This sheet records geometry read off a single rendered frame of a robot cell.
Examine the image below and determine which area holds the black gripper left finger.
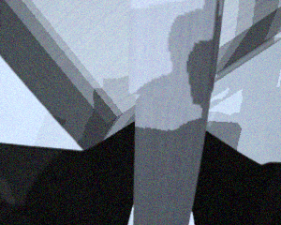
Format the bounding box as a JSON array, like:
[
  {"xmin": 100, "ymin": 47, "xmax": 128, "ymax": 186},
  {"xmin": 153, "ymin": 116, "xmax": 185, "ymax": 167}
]
[{"xmin": 0, "ymin": 121, "xmax": 135, "ymax": 225}]

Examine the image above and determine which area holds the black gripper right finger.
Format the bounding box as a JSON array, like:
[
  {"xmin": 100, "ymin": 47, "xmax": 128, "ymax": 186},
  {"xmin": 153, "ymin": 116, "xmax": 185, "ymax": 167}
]
[{"xmin": 192, "ymin": 131, "xmax": 281, "ymax": 225}]

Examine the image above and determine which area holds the grey rectangular tray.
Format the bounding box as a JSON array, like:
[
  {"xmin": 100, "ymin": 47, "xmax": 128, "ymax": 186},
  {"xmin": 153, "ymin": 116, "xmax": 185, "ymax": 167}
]
[{"xmin": 0, "ymin": 0, "xmax": 281, "ymax": 150}]

